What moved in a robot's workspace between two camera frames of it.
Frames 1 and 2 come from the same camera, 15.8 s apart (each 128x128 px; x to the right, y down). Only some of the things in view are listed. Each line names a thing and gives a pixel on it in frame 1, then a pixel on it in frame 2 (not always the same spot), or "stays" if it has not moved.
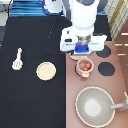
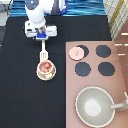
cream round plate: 46,71 stays
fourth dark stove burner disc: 105,53 stays
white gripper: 81,45 → 39,31
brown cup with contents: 84,67 → 46,70
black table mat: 26,101 stays
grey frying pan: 95,107 stays
